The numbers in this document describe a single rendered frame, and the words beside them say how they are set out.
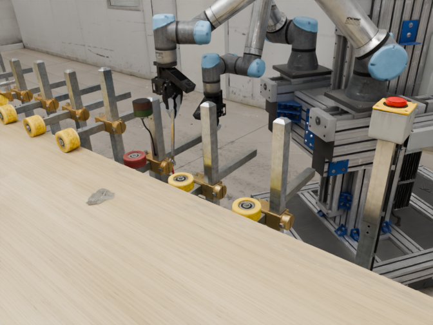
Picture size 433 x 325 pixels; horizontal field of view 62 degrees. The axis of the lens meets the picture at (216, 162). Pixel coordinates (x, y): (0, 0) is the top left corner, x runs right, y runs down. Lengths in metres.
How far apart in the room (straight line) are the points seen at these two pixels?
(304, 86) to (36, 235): 1.35
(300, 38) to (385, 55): 0.64
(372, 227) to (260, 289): 0.33
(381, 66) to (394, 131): 0.48
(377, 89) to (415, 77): 0.41
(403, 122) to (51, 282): 0.80
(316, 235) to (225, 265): 1.26
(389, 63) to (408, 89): 0.55
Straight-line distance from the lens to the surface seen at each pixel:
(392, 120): 0.82
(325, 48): 3.86
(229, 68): 1.56
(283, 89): 1.81
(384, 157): 0.87
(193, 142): 1.52
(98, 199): 1.09
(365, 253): 1.01
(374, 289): 0.83
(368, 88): 1.44
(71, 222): 1.05
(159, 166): 1.33
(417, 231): 2.25
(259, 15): 1.52
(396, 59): 1.29
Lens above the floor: 1.48
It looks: 28 degrees down
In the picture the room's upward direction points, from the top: 2 degrees counter-clockwise
